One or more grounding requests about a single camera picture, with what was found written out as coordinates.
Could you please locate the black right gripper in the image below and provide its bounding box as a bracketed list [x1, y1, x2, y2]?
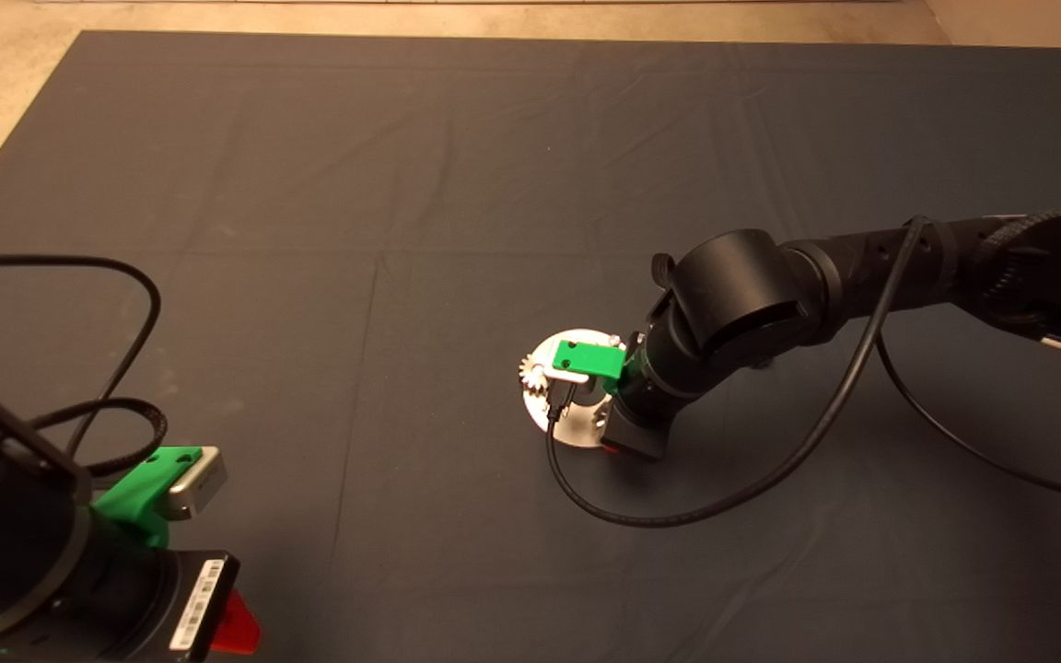
[600, 405, 670, 462]

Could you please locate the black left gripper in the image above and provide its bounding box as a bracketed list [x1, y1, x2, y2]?
[139, 551, 262, 663]

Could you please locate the round metal carrier plate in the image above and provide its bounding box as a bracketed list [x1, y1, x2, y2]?
[521, 329, 628, 450]

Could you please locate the dark grey table cloth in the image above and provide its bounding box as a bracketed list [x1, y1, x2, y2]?
[0, 32, 1061, 663]

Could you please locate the thin black camera cable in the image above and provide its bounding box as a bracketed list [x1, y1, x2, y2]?
[544, 216, 1061, 529]
[0, 256, 163, 457]

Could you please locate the green right camera mount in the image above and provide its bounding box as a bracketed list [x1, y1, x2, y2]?
[551, 339, 628, 380]

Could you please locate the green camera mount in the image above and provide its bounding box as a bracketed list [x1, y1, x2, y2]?
[551, 339, 628, 380]
[91, 447, 204, 549]

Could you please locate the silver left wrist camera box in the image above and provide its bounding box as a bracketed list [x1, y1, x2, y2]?
[167, 447, 228, 521]

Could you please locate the green left camera mount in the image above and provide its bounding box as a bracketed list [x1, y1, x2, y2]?
[91, 447, 204, 549]

